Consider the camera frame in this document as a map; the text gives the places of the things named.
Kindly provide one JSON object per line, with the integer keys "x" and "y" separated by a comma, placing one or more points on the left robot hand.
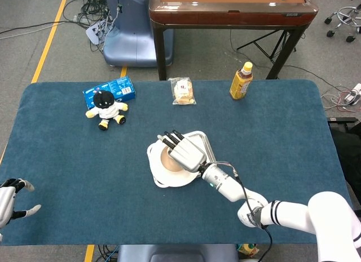
{"x": 7, "y": 200}

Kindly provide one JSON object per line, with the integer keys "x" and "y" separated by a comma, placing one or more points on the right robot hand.
{"x": 187, "y": 153}

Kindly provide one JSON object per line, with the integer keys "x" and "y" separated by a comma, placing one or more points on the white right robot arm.
{"x": 324, "y": 217}

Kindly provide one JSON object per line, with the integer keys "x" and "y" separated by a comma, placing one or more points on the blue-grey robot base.
{"x": 132, "y": 39}

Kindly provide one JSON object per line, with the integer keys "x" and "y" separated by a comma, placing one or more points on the silver metal tray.
{"x": 208, "y": 146}

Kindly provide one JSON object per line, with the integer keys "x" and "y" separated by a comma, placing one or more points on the beige bowl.
{"x": 166, "y": 162}

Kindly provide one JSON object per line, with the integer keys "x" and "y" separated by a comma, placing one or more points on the white round plate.
{"x": 158, "y": 163}

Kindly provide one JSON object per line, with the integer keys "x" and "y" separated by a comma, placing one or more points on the bagged bread snack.
{"x": 183, "y": 91}

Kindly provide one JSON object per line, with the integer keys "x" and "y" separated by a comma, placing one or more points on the yellow tea bottle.
{"x": 240, "y": 86}

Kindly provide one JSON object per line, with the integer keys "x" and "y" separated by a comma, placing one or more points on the blue tablecloth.
{"x": 84, "y": 160}

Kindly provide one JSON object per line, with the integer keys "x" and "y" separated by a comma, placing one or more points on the black plush doll white shirt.
{"x": 108, "y": 110}

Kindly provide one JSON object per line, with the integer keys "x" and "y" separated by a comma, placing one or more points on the blue cookie box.
{"x": 124, "y": 87}

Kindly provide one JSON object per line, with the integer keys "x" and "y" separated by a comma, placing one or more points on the grey robot torso base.
{"x": 175, "y": 253}

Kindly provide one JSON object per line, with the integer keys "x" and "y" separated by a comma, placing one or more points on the black tripod stand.
{"x": 265, "y": 45}

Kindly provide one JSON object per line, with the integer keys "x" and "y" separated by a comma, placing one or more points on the brown mahjong table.
{"x": 225, "y": 17}

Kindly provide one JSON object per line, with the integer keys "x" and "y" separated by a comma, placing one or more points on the white power strip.
{"x": 94, "y": 32}
{"x": 352, "y": 94}

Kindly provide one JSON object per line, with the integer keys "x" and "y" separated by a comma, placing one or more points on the office chair base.
{"x": 344, "y": 22}

